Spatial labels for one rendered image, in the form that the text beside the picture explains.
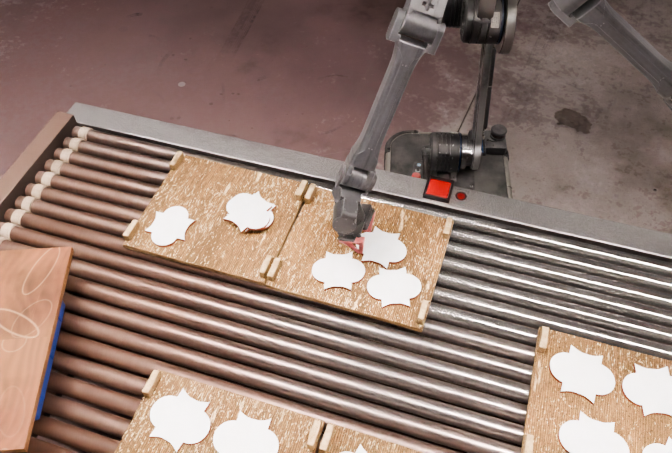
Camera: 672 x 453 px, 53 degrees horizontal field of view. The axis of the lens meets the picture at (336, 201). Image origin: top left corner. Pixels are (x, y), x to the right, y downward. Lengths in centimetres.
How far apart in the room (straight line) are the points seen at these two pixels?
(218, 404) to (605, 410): 86
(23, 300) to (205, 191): 56
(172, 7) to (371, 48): 128
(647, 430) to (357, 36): 288
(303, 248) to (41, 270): 64
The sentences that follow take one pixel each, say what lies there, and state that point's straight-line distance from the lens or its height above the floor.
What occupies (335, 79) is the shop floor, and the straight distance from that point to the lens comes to 369.
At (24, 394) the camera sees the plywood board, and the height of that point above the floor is 104.
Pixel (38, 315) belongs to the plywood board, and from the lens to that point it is 170.
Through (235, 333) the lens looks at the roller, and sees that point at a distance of 168.
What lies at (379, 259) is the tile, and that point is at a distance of 174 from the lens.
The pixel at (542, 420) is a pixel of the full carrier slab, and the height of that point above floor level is 94.
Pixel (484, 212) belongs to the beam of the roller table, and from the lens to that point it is 191.
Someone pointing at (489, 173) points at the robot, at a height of 24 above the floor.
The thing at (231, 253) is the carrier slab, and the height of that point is 94.
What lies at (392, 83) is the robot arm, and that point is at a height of 142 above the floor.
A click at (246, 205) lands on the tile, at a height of 97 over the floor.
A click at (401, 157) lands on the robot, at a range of 294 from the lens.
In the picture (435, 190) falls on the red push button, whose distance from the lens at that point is 192.
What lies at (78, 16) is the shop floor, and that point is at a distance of 448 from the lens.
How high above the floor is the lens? 238
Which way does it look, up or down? 50 degrees down
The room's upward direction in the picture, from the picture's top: 2 degrees counter-clockwise
